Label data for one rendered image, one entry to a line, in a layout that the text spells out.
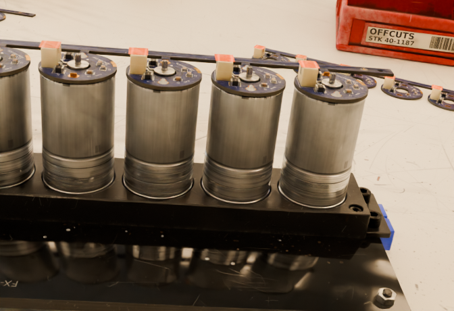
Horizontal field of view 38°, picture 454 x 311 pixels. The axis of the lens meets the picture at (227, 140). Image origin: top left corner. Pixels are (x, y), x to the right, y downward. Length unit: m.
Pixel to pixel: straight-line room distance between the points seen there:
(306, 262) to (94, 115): 0.08
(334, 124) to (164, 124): 0.06
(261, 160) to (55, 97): 0.07
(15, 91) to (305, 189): 0.10
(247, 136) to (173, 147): 0.02
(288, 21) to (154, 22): 0.11
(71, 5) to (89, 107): 0.30
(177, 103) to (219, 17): 0.30
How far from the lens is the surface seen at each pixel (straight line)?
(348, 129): 0.22
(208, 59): 0.23
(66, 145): 0.22
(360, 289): 0.21
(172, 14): 0.50
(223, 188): 0.22
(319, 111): 0.21
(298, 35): 0.48
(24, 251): 0.22
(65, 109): 0.21
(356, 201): 0.24
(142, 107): 0.21
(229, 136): 0.21
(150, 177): 0.22
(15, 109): 0.22
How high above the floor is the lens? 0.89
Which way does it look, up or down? 27 degrees down
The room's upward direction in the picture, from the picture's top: 6 degrees clockwise
